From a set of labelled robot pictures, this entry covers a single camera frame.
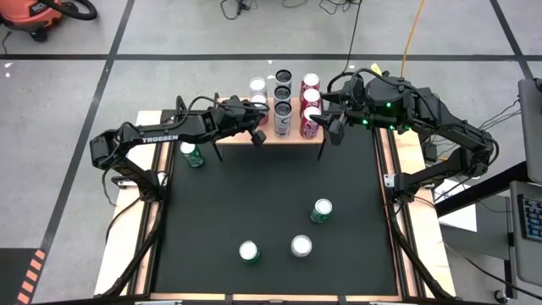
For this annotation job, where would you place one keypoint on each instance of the red Coca-Cola can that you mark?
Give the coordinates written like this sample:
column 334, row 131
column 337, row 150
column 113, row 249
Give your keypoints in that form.
column 311, row 79
column 311, row 95

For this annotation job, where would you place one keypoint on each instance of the black aluminium table frame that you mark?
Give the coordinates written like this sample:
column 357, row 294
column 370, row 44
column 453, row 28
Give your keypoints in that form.
column 402, row 271

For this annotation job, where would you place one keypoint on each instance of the black desk beam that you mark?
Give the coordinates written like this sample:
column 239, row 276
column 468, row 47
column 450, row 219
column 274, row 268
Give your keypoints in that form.
column 487, row 188

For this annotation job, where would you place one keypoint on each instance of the grey monitor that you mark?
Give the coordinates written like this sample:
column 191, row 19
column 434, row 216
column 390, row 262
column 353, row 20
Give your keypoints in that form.
column 532, row 127

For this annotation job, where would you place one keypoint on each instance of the green Sprite can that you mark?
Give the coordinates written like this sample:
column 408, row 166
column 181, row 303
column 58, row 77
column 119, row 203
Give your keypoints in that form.
column 248, row 250
column 323, row 206
column 188, row 149

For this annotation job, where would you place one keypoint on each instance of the orange striped black floor mat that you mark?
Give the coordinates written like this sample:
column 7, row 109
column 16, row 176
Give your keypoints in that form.
column 12, row 275

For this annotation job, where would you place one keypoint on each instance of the small yellow tag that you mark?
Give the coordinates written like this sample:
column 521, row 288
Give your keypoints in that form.
column 376, row 68

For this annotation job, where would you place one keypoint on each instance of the wooden shelf with black legs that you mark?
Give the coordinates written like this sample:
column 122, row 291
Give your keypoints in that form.
column 235, row 140

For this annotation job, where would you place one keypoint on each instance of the white paper sheet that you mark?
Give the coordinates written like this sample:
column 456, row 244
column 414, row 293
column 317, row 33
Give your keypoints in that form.
column 463, row 218

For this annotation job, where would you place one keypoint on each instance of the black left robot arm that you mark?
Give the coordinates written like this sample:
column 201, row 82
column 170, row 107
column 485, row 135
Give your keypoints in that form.
column 190, row 127

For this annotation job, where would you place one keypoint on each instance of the white and pink seltzer can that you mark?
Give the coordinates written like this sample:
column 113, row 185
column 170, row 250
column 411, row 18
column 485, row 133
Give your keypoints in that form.
column 301, row 245
column 258, row 99
column 257, row 84

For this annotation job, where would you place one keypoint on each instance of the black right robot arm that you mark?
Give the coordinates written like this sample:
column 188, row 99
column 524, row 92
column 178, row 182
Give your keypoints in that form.
column 449, row 127

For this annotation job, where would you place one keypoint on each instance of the black caster wheel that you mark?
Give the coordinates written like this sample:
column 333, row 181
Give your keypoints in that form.
column 500, row 295

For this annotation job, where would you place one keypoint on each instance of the orange shop vacuum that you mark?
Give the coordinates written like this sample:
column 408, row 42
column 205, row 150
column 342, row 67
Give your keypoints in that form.
column 29, row 14

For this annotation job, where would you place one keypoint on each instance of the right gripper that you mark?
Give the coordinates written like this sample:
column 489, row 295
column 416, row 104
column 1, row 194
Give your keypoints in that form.
column 381, row 103

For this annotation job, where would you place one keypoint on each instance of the red and white soda can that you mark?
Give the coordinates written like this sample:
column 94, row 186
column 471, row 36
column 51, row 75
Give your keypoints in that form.
column 308, row 129

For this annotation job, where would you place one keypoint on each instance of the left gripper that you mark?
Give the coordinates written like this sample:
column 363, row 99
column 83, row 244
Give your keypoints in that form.
column 233, row 120

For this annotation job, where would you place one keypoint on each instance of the black table mat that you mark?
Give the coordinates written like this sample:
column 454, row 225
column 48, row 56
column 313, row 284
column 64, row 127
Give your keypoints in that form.
column 275, row 190

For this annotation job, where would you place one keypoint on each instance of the slim white Celsius can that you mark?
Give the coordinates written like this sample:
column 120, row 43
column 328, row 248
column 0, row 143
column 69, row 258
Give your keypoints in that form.
column 282, row 92
column 283, row 76
column 283, row 123

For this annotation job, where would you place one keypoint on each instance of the grey desk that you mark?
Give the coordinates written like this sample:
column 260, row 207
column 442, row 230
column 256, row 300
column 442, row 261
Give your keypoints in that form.
column 525, row 262

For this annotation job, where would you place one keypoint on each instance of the dark keyboard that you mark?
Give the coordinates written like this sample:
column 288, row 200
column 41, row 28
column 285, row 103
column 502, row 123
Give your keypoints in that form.
column 532, row 218

